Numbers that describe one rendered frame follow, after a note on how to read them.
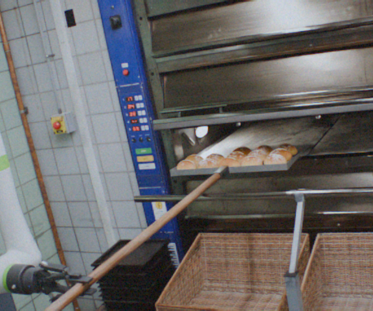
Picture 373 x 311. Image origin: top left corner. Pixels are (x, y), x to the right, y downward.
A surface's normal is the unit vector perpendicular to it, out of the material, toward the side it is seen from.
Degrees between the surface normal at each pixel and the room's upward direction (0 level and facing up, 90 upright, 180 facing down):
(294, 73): 70
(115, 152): 90
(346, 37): 90
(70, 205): 90
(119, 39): 90
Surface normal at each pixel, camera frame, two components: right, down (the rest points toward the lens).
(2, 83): 0.87, -0.06
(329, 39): -0.44, 0.30
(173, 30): -0.48, -0.06
